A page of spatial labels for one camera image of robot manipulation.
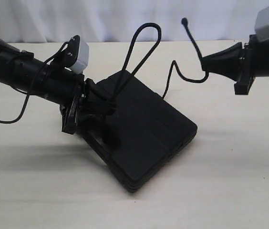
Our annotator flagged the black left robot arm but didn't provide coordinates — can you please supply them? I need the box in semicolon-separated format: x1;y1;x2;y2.
0;36;120;147

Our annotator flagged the black plastic carry case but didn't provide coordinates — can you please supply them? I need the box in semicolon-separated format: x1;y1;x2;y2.
82;77;197;193

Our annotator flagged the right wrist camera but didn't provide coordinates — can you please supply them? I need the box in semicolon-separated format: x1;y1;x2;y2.
253;1;269;43

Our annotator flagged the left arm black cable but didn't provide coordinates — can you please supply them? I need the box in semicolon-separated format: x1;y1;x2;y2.
0;42;71;124

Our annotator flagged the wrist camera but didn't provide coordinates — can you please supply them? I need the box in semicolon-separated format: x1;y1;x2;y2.
65;35;89;74
253;1;269;43

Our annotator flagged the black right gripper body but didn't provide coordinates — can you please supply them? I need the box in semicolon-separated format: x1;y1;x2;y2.
234;43;255;95

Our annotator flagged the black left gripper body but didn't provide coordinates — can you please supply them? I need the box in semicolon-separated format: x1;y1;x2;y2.
60;74;89;134

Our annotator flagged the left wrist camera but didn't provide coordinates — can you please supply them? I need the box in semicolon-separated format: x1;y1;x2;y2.
65;35;89;74

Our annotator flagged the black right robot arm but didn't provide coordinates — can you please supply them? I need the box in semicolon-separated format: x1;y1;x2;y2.
202;6;269;95

